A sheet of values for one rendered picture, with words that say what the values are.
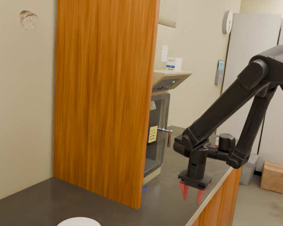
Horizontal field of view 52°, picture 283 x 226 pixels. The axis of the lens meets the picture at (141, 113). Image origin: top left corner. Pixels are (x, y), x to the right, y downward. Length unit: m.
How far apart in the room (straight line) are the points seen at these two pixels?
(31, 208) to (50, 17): 0.82
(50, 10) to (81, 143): 0.61
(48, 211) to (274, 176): 3.20
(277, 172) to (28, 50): 3.34
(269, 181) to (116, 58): 3.19
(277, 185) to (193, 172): 3.12
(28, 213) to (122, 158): 0.42
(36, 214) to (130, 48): 0.73
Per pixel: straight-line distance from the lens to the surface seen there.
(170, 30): 1.44
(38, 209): 1.27
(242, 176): 4.04
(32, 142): 1.42
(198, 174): 0.99
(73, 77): 1.32
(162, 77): 1.16
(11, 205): 1.32
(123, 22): 1.16
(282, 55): 0.64
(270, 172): 4.01
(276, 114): 4.21
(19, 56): 1.30
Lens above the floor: 1.59
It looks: 12 degrees down
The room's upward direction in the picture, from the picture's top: 5 degrees clockwise
